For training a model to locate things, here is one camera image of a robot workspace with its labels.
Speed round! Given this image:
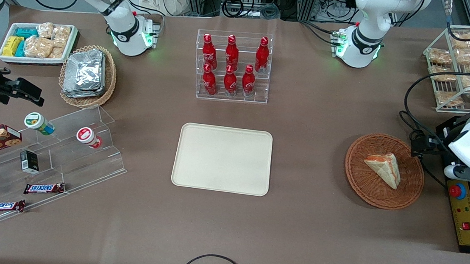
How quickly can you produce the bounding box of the green lid cup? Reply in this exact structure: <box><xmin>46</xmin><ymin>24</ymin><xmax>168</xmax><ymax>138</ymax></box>
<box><xmin>23</xmin><ymin>111</ymin><xmax>57</xmax><ymax>136</ymax></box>

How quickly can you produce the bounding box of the red emergency stop button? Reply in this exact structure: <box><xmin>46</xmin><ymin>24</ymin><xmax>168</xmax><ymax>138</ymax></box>
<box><xmin>448</xmin><ymin>181</ymin><xmax>468</xmax><ymax>201</ymax></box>

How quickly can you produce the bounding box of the small black box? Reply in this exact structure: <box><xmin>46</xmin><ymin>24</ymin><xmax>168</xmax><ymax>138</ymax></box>
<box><xmin>18</xmin><ymin>149</ymin><xmax>42</xmax><ymax>175</ymax></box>

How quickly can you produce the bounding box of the clear rice cracker bag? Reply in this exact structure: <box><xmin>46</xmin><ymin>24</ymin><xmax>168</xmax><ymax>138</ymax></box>
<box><xmin>49</xmin><ymin>45</ymin><xmax>65</xmax><ymax>61</ymax></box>
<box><xmin>36</xmin><ymin>21</ymin><xmax>55</xmax><ymax>39</ymax></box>
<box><xmin>51</xmin><ymin>25</ymin><xmax>72</xmax><ymax>48</ymax></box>
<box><xmin>23</xmin><ymin>36</ymin><xmax>55</xmax><ymax>59</ymax></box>

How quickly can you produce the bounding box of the red lid cup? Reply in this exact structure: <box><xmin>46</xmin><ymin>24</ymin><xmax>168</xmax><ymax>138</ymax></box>
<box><xmin>75</xmin><ymin>126</ymin><xmax>103</xmax><ymax>150</ymax></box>

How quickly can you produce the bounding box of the red cola bottle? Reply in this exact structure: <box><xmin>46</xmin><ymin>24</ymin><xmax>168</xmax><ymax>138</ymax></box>
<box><xmin>222</xmin><ymin>64</ymin><xmax>239</xmax><ymax>97</ymax></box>
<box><xmin>224</xmin><ymin>34</ymin><xmax>241</xmax><ymax>70</ymax></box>
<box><xmin>254</xmin><ymin>36</ymin><xmax>271</xmax><ymax>74</ymax></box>
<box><xmin>201</xmin><ymin>33</ymin><xmax>220</xmax><ymax>69</ymax></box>
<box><xmin>241</xmin><ymin>64</ymin><xmax>257</xmax><ymax>98</ymax></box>
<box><xmin>201</xmin><ymin>64</ymin><xmax>220</xmax><ymax>96</ymax></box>

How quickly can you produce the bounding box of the white wire rack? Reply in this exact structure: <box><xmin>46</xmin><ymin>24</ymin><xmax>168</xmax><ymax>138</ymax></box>
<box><xmin>417</xmin><ymin>20</ymin><xmax>470</xmax><ymax>116</ymax></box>

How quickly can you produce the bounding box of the white rectangular snack bin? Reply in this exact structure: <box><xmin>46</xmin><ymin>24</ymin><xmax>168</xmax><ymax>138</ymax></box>
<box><xmin>0</xmin><ymin>18</ymin><xmax>79</xmax><ymax>70</ymax></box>

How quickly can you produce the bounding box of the clear acrylic step display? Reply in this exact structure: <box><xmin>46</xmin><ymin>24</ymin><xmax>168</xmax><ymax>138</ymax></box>
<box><xmin>0</xmin><ymin>96</ymin><xmax>132</xmax><ymax>236</ymax></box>

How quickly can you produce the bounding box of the brown snickers bar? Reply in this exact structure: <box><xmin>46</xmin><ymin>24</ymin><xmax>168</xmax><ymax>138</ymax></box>
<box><xmin>0</xmin><ymin>198</ymin><xmax>26</xmax><ymax>217</ymax></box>
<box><xmin>23</xmin><ymin>180</ymin><xmax>66</xmax><ymax>198</ymax></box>

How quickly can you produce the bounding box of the silver foil package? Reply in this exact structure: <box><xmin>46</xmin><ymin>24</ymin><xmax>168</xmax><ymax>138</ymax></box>
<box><xmin>63</xmin><ymin>47</ymin><xmax>105</xmax><ymax>95</ymax></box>
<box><xmin>61</xmin><ymin>49</ymin><xmax>109</xmax><ymax>101</ymax></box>

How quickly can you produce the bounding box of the clear acrylic bottle rack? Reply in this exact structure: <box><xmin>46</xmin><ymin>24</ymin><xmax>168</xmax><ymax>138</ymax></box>
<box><xmin>192</xmin><ymin>28</ymin><xmax>274</xmax><ymax>106</ymax></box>

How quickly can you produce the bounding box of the brown round wicker basket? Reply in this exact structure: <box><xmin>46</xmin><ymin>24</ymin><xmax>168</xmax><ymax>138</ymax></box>
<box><xmin>341</xmin><ymin>131</ymin><xmax>428</xmax><ymax>213</ymax></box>

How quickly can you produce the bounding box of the yellow snack packet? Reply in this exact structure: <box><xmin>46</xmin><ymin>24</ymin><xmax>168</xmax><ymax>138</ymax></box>
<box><xmin>2</xmin><ymin>35</ymin><xmax>25</xmax><ymax>58</ymax></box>

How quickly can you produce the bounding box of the black table cable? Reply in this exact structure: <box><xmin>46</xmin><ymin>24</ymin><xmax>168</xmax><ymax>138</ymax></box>
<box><xmin>392</xmin><ymin>110</ymin><xmax>454</xmax><ymax>189</ymax></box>

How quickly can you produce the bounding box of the light oval wicker basket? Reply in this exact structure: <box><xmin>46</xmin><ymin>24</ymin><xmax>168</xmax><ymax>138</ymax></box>
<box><xmin>56</xmin><ymin>42</ymin><xmax>120</xmax><ymax>111</ymax></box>

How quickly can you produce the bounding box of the beige plastic tray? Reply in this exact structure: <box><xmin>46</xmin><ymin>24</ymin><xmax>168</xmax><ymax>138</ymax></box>
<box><xmin>170</xmin><ymin>121</ymin><xmax>274</xmax><ymax>197</ymax></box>

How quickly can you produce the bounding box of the yellow control box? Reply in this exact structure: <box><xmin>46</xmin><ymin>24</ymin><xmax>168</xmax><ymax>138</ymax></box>
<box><xmin>441</xmin><ymin>178</ymin><xmax>470</xmax><ymax>247</ymax></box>

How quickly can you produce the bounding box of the triangular sandwich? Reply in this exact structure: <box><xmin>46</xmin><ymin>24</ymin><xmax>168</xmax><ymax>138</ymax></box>
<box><xmin>361</xmin><ymin>151</ymin><xmax>403</xmax><ymax>191</ymax></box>

